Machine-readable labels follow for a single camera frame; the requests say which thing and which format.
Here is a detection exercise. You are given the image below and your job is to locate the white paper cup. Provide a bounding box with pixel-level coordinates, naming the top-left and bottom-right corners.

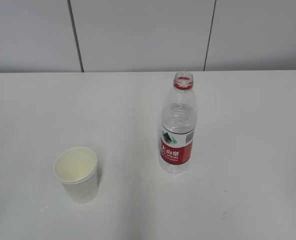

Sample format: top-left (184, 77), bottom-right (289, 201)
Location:
top-left (53, 146), bottom-right (99, 204)

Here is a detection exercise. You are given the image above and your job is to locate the clear water bottle red label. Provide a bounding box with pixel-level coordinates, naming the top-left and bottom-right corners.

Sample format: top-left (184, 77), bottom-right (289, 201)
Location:
top-left (159, 71), bottom-right (198, 174)

